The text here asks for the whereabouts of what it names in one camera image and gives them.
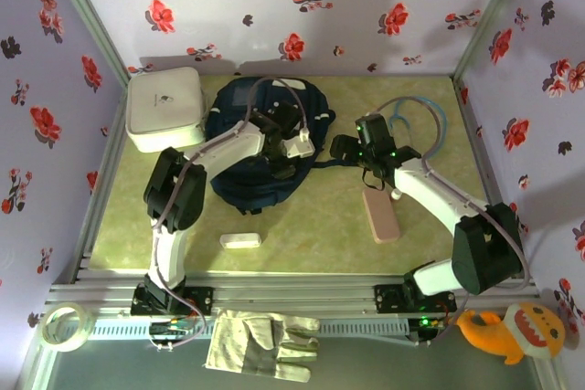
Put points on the navy blue backpack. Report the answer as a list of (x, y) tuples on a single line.
[(237, 180)]

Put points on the pink pencil case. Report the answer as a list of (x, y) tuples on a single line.
[(381, 218)]

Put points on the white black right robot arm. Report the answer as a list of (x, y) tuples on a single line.
[(425, 189)]

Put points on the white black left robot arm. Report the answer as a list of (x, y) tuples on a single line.
[(228, 143)]

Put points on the light blue tubing loop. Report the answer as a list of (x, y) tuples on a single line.
[(445, 127)]

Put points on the small white oblong case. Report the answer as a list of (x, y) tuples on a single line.
[(240, 240)]

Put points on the white square storage case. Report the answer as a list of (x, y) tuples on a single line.
[(160, 107)]

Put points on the grey canvas work glove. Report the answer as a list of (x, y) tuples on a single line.
[(237, 344)]

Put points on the orange shark plush toy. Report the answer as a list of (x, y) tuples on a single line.
[(503, 335)]

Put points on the clear tape roll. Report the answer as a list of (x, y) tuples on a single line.
[(68, 348)]

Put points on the aluminium right side rail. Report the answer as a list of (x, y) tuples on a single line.
[(480, 148)]

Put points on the aluminium front frame rail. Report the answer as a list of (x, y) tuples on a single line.
[(297, 291)]

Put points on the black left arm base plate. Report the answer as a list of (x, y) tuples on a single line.
[(201, 298)]

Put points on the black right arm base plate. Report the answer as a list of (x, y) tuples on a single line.
[(388, 298)]

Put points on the aluminium left side rail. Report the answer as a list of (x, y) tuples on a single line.
[(114, 134)]

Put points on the aluminium right corner post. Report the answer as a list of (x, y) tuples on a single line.
[(491, 15)]

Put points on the aluminium corner post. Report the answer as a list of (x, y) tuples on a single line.
[(87, 15), (491, 15)]

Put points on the aluminium left corner post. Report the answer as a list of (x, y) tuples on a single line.
[(87, 15)]

